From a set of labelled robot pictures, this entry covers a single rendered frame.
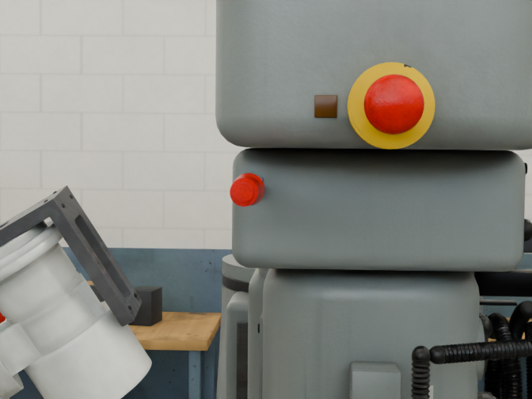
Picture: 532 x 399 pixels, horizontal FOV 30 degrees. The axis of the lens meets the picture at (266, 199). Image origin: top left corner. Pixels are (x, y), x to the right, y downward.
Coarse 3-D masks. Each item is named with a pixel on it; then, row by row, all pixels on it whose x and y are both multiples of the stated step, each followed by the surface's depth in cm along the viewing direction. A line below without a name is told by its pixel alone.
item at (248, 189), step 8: (240, 176) 70; (248, 176) 69; (256, 176) 71; (232, 184) 67; (240, 184) 67; (248, 184) 67; (256, 184) 67; (232, 192) 67; (240, 192) 67; (248, 192) 67; (256, 192) 67; (240, 200) 67; (248, 200) 67; (256, 200) 68
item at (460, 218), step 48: (288, 192) 81; (336, 192) 80; (384, 192) 80; (432, 192) 80; (480, 192) 80; (240, 240) 81; (288, 240) 81; (336, 240) 81; (384, 240) 80; (432, 240) 80; (480, 240) 80
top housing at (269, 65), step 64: (256, 0) 71; (320, 0) 70; (384, 0) 70; (448, 0) 70; (512, 0) 70; (256, 64) 71; (320, 64) 70; (448, 64) 70; (512, 64) 70; (256, 128) 72; (320, 128) 71; (448, 128) 71; (512, 128) 71
